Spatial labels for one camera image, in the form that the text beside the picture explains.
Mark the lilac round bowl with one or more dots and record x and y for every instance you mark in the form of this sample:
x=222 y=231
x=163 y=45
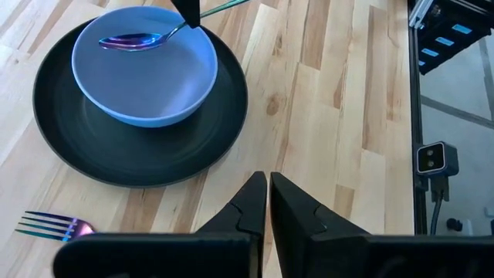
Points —
x=146 y=85

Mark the grey table-level camera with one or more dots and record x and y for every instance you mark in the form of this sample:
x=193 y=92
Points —
x=436 y=158

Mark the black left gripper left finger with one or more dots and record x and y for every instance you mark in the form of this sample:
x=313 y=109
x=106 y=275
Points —
x=247 y=216

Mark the iridescent metal spoon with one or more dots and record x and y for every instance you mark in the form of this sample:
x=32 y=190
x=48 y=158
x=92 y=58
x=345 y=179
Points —
x=131 y=41

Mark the iridescent metal fork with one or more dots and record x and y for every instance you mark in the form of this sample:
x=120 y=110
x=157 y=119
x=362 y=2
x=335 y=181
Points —
x=79 y=228

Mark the black round plate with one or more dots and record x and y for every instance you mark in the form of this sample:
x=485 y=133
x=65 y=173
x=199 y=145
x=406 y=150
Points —
x=135 y=158

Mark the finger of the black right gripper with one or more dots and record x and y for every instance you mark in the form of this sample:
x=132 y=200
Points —
x=189 y=11

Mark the black metal table frame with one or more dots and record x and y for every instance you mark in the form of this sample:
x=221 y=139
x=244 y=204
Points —
x=415 y=116

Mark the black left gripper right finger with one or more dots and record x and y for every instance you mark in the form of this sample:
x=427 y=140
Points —
x=297 y=231

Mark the silver aluminium strip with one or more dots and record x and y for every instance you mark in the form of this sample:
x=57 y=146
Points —
x=418 y=13

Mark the black box with blue labels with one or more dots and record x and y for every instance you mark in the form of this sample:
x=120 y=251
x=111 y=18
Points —
x=463 y=15

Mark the small black knob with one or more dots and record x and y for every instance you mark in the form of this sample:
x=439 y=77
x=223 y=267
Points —
x=454 y=224

